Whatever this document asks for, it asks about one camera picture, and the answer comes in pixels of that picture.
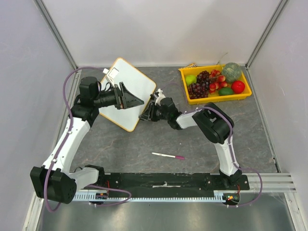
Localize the red apple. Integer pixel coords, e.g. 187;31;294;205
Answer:
231;80;245;94

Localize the green mango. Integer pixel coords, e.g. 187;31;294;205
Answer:
218;87;234;96

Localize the yellow-framed whiteboard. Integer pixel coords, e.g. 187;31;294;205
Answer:
99;57;156;132

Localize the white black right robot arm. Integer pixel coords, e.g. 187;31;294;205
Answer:
139;97;242;187

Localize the yellow snack packet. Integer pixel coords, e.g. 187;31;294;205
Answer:
184;63;198;68

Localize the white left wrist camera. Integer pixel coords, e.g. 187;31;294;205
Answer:
103;68;119;79

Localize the green netted melon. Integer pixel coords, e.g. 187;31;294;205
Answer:
221;63;242;83

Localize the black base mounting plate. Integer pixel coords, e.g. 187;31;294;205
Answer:
94;173;250;196

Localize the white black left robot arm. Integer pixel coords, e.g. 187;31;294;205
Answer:
30;77;144;204

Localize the white slotted cable duct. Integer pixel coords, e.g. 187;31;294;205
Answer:
72;190;239;203

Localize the green apple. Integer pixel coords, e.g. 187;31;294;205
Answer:
185;75;197;86

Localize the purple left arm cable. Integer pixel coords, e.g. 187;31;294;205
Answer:
45;66;132;213

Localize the dark purple grape bunch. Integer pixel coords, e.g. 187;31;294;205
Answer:
187;82;209;100

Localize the white purple marker pen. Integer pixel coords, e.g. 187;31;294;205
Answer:
152;152;185;160

